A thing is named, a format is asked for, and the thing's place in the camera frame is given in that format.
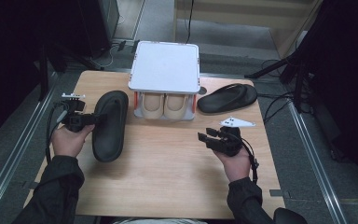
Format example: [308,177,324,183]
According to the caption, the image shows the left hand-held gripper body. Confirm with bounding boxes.
[55,92,98,133]

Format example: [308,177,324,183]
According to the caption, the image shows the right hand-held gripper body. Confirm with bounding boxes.
[209,116,256,158]

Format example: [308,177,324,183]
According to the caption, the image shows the black sandal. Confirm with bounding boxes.
[197,82,258,114]
[91,90,130,163]

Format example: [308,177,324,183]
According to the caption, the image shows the cream clog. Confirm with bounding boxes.
[139,92,166,120]
[163,92,190,120]

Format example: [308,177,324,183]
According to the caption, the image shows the white shoe rack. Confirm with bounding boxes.
[128,40,201,122]

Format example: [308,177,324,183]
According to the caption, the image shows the person's left hand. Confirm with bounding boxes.
[50,123,96,159]

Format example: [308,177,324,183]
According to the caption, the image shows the person's right hand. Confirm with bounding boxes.
[213,146,252,183]

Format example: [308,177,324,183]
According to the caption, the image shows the black metal stand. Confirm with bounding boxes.
[38,41,106,101]

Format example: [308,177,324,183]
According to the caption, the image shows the grey tape piece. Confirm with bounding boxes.
[22,181,43,191]
[269,189,292,199]

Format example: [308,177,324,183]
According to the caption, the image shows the dark curtain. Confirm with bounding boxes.
[304,0,358,188]
[0,0,87,146]

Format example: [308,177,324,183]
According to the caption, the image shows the black tripod stand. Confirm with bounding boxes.
[244,52,312,114]

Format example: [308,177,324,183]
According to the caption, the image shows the dark cabinet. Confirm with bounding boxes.
[77,0,120,59]

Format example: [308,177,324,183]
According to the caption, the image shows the right hand-held gripper cable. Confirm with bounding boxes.
[239,136,260,185]

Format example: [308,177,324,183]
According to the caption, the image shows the hand-held gripper cable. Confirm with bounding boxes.
[45,101,71,166]
[239,136,260,185]

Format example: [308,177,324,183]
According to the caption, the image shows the left hand-held gripper cable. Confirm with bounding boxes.
[45,101,71,166]

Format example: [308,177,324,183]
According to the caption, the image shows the white floor cable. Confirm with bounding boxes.
[89,45,119,68]

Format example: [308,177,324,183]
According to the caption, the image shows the black floor cables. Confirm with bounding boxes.
[255,59,296,125]

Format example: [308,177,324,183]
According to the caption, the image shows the metal floor rail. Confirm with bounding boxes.
[0,71,60,217]
[287,102,349,224]

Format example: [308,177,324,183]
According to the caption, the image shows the hanging black cable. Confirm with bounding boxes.
[185,0,196,45]

